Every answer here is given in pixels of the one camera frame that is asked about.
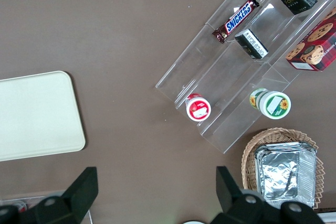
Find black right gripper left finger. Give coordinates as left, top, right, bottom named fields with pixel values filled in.
left=20, top=166, right=99, bottom=224

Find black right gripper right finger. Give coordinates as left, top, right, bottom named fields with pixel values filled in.
left=209, top=166, right=323, bottom=224

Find light wicker basket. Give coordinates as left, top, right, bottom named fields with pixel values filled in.
left=241, top=127, right=325, bottom=209

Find cream rectangular plastic tray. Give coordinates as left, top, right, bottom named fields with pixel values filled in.
left=0, top=70, right=86, bottom=162

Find stacked aluminium foil trays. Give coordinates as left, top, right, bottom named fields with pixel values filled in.
left=254, top=142, right=318, bottom=209

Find white plastic bin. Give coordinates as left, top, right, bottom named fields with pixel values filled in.
left=316, top=211, right=336, bottom=224

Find red lidded yogurt cup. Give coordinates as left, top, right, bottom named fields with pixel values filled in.
left=185, top=93, right=212, bottom=122

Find green sunflower lidded cup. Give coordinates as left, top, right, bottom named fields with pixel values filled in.
left=249, top=88, right=291, bottom=119

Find clear acrylic tiered shelf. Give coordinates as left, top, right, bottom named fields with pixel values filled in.
left=154, top=0, right=336, bottom=155

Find black box with white label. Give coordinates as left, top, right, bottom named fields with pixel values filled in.
left=234, top=28, right=269, bottom=60

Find red plaid cookie box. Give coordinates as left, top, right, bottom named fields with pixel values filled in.
left=285, top=7, right=336, bottom=72

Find Snickers chocolate bar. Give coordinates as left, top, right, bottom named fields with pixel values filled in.
left=212, top=0, right=260, bottom=44

